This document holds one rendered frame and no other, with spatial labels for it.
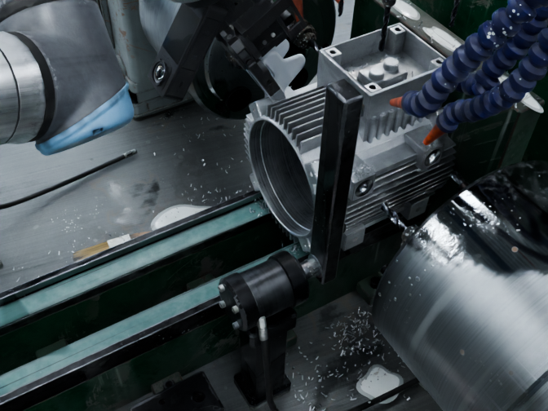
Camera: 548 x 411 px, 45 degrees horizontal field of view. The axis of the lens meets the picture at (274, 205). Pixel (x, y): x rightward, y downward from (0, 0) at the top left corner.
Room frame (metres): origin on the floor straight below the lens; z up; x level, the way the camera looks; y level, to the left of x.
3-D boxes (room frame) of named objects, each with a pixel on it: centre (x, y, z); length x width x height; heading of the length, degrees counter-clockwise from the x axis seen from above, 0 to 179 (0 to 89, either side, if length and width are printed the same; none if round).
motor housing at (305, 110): (0.62, -0.09, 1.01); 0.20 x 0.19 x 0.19; 123
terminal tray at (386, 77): (0.64, -0.12, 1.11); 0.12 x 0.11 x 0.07; 123
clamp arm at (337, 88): (0.44, -0.05, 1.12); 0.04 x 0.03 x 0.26; 122
